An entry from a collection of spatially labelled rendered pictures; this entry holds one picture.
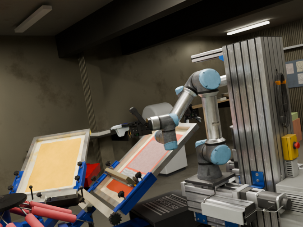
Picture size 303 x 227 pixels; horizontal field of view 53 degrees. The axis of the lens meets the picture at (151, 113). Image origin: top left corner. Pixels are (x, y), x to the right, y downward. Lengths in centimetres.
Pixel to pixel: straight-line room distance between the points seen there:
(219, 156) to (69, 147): 172
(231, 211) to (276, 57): 88
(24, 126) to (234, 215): 472
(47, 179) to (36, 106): 325
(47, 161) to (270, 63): 212
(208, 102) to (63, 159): 168
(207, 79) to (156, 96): 588
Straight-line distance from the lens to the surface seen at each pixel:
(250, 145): 185
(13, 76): 588
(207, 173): 186
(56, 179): 278
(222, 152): 171
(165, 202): 247
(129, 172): 230
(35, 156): 312
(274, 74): 183
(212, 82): 166
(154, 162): 217
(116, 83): 680
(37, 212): 203
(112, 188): 232
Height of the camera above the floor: 182
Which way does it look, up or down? 4 degrees down
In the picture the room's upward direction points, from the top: 9 degrees counter-clockwise
